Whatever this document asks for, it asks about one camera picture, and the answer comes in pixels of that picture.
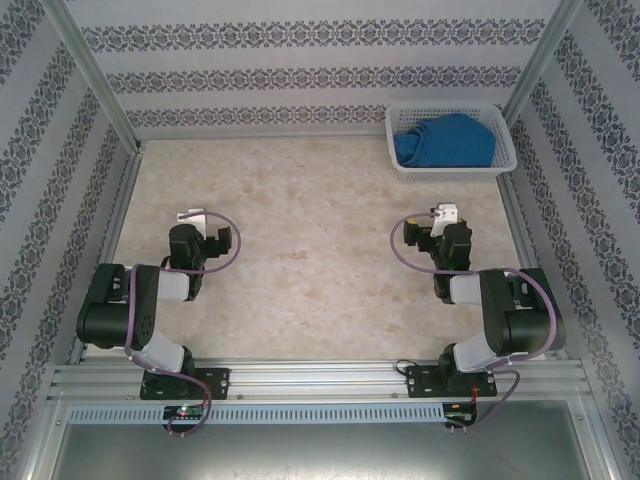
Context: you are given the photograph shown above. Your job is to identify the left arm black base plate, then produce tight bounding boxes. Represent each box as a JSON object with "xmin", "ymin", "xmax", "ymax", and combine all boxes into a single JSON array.
[{"xmin": 138, "ymin": 367, "xmax": 232, "ymax": 401}]

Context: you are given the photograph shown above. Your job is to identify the aluminium frame post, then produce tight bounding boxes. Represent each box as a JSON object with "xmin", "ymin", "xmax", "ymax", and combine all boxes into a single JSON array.
[
  {"xmin": 38, "ymin": 0, "xmax": 143, "ymax": 154},
  {"xmin": 502, "ymin": 0, "xmax": 585, "ymax": 121}
]

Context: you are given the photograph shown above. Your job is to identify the slotted grey cable duct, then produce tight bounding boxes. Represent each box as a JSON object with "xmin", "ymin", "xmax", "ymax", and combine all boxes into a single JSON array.
[{"xmin": 66, "ymin": 402, "xmax": 447, "ymax": 425}]

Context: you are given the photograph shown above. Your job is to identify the white plastic mesh basket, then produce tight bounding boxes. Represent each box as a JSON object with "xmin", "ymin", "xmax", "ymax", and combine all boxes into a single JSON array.
[{"xmin": 384, "ymin": 103, "xmax": 519, "ymax": 184}]

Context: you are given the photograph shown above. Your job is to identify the aluminium table end rail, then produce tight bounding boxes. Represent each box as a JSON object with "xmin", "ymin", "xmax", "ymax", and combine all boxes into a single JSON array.
[{"xmin": 134, "ymin": 128, "xmax": 391, "ymax": 144}]

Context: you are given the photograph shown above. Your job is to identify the blue long pants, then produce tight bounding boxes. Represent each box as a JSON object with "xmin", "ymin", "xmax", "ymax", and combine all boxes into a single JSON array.
[{"xmin": 392, "ymin": 113, "xmax": 496, "ymax": 169}]

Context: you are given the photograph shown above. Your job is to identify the aluminium table side rail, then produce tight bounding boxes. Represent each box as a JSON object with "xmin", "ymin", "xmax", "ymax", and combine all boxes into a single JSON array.
[
  {"xmin": 67, "ymin": 142, "xmax": 147, "ymax": 366},
  {"xmin": 498, "ymin": 174, "xmax": 571, "ymax": 361}
]

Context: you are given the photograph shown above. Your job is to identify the long aluminium mounting rail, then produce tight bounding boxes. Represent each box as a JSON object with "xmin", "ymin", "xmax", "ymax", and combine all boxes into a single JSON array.
[{"xmin": 47, "ymin": 357, "xmax": 587, "ymax": 403}]

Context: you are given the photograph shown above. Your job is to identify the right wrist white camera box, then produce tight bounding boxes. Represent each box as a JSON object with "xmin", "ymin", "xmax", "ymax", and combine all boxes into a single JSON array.
[{"xmin": 428, "ymin": 202, "xmax": 460, "ymax": 237}]

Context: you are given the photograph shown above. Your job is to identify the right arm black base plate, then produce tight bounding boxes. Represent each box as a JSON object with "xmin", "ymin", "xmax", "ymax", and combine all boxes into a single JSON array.
[{"xmin": 405, "ymin": 363, "xmax": 499, "ymax": 400}]

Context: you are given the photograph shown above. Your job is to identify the grey sheet metal panel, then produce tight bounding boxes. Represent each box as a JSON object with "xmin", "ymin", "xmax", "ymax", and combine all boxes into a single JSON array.
[{"xmin": 19, "ymin": 399, "xmax": 621, "ymax": 480}]

